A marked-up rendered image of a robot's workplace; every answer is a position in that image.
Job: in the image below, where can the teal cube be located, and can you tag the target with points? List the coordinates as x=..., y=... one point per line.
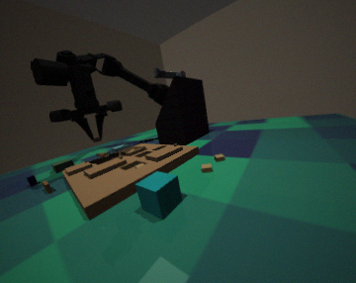
x=159, y=194

